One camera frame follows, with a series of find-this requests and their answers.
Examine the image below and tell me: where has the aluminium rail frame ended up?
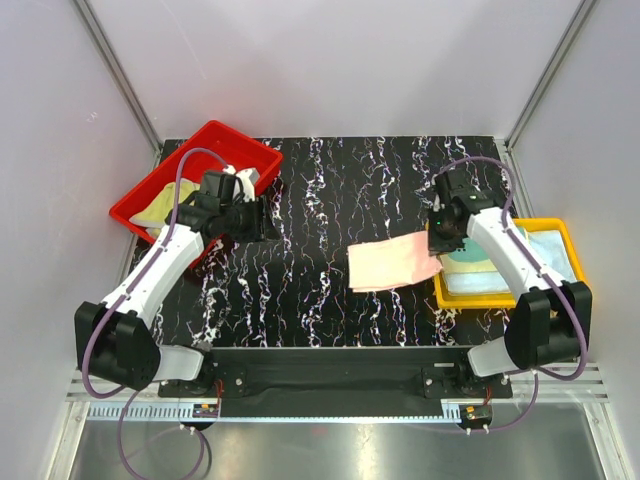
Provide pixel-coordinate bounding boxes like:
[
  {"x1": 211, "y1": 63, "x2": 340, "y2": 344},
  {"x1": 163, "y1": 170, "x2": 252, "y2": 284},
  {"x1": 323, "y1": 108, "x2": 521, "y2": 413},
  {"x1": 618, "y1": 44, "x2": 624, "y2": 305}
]
[{"x1": 64, "y1": 362, "x2": 611, "y2": 401}]

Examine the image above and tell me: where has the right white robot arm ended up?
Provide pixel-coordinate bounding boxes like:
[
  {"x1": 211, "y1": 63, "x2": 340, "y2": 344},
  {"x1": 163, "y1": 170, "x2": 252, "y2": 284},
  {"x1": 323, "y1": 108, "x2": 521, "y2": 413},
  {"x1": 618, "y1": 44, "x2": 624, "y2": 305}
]
[{"x1": 428, "y1": 170, "x2": 592, "y2": 397}]

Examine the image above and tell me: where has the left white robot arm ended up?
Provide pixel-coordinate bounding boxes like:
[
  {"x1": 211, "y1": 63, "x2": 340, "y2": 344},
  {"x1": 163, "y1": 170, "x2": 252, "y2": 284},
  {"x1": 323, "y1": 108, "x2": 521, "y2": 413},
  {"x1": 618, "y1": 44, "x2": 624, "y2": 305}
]
[{"x1": 74, "y1": 168, "x2": 268, "y2": 398}]

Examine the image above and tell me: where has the pastel yellow pink towel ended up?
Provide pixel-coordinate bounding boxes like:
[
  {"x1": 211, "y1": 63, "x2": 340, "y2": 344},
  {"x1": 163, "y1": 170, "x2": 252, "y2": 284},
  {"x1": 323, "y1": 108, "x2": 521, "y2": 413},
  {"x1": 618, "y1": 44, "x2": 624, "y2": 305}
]
[{"x1": 439, "y1": 238, "x2": 497, "y2": 274}]

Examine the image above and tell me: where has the yellow plastic bin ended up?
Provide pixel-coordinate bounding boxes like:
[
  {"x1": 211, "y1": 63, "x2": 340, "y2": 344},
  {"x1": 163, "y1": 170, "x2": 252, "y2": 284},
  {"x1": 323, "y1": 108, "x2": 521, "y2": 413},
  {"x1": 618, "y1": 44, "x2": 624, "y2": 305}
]
[{"x1": 435, "y1": 218, "x2": 586, "y2": 309}]

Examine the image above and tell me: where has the left connector box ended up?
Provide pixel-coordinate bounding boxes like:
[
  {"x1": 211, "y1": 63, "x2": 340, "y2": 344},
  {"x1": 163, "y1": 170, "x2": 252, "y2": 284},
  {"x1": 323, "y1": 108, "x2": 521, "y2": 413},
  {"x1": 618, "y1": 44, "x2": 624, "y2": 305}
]
[{"x1": 193, "y1": 402, "x2": 220, "y2": 419}]

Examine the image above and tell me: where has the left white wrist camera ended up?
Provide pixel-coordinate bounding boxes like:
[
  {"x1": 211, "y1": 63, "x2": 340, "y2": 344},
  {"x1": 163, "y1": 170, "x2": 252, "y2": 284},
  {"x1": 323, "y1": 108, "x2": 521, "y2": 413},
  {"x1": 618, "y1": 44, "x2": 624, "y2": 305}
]
[{"x1": 223, "y1": 165, "x2": 260, "y2": 202}]

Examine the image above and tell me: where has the grey yellow frog towel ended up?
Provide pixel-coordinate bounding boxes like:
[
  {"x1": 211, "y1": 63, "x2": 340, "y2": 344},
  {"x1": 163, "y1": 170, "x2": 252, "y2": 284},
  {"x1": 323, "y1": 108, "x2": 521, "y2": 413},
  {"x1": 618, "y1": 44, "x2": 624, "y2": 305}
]
[{"x1": 129, "y1": 179, "x2": 200, "y2": 239}]

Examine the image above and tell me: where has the white slotted cable duct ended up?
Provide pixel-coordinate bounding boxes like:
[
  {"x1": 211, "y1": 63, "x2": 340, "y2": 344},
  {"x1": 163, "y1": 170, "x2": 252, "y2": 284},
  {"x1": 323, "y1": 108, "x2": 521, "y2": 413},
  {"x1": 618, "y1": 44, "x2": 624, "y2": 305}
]
[{"x1": 88, "y1": 402, "x2": 217, "y2": 422}]

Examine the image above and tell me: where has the right connector box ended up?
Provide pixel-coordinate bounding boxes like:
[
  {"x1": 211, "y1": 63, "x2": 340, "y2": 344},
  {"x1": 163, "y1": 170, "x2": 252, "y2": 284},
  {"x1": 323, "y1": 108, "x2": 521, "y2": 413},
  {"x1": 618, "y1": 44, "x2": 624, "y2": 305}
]
[{"x1": 461, "y1": 404, "x2": 493, "y2": 424}]

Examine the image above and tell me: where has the light blue towel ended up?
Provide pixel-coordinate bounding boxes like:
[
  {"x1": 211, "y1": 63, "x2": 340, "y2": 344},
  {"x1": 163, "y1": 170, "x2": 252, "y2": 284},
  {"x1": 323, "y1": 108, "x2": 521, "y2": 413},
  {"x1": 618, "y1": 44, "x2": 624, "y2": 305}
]
[{"x1": 442, "y1": 227, "x2": 577, "y2": 296}]

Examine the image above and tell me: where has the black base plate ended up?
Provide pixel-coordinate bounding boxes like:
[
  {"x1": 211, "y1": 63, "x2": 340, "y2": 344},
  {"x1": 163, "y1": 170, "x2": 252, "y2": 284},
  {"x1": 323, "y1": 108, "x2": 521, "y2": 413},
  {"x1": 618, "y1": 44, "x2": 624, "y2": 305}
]
[{"x1": 159, "y1": 363, "x2": 513, "y2": 400}]

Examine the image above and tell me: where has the red plastic bin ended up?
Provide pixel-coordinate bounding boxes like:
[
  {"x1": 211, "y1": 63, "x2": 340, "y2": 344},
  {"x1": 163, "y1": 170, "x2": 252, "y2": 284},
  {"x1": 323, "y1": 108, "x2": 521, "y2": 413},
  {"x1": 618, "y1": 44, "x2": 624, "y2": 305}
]
[{"x1": 109, "y1": 119, "x2": 285, "y2": 256}]

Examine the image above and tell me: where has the connector box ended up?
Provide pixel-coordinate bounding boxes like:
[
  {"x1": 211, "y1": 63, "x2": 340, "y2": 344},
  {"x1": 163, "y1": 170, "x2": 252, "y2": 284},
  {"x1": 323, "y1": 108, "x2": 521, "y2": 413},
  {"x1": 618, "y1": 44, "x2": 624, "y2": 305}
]
[
  {"x1": 193, "y1": 402, "x2": 220, "y2": 419},
  {"x1": 461, "y1": 404, "x2": 493, "y2": 424}
]

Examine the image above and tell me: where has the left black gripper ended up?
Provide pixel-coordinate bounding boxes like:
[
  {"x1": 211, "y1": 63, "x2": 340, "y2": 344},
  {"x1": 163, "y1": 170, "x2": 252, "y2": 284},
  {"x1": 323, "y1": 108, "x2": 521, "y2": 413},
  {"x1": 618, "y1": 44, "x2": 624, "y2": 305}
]
[{"x1": 220, "y1": 195, "x2": 280, "y2": 244}]

